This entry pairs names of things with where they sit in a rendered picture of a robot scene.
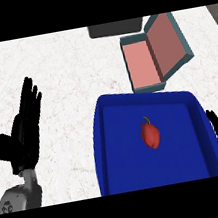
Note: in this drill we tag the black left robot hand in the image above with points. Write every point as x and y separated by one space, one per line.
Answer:
24 136

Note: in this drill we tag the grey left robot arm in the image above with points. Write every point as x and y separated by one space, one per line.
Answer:
22 195

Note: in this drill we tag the blue tray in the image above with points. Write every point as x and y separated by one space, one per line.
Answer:
157 160

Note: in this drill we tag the red bell pepper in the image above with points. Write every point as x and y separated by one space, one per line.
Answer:
150 134

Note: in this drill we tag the teal and pink open box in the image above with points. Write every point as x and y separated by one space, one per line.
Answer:
154 57

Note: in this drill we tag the dark grey appliance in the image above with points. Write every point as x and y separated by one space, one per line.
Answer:
115 28

